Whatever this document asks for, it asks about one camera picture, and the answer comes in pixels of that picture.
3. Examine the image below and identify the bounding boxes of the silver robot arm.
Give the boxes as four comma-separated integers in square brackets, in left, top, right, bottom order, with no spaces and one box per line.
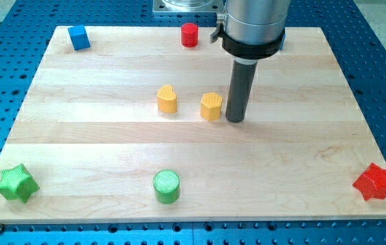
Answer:
[210,0,291,60]

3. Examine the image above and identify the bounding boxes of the blue block behind arm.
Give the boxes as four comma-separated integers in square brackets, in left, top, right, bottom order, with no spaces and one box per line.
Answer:
[279,33,286,50]

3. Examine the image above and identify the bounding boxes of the yellow hexagon block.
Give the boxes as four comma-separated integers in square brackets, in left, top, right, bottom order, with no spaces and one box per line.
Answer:
[200,92,223,121]

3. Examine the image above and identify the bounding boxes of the yellow heart block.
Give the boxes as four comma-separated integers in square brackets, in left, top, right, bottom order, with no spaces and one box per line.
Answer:
[157,85,177,114]

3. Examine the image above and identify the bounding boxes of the wooden board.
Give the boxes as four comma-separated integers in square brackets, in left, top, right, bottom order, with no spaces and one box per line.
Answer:
[0,27,386,224]

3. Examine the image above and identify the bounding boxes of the green cylinder block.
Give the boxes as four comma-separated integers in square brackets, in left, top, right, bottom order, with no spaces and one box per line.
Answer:
[153,169,180,204]

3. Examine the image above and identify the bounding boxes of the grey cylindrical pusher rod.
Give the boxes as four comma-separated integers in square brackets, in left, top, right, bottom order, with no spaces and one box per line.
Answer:
[225,58,257,123]

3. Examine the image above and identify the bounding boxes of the red cylinder block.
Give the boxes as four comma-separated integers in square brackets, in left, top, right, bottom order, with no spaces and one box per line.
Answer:
[181,23,199,48]

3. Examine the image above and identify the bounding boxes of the blue cube block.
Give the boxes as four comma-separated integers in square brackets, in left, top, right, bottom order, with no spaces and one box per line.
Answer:
[67,25,91,50]

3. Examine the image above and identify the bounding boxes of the green star block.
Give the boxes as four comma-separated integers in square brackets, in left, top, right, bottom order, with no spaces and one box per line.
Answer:
[0,163,40,203]

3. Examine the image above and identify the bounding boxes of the red star block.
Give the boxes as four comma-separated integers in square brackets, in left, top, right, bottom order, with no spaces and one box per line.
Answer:
[353,163,386,201]

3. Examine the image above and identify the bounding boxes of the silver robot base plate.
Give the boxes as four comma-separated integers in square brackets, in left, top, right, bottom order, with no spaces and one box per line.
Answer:
[152,0,224,14]

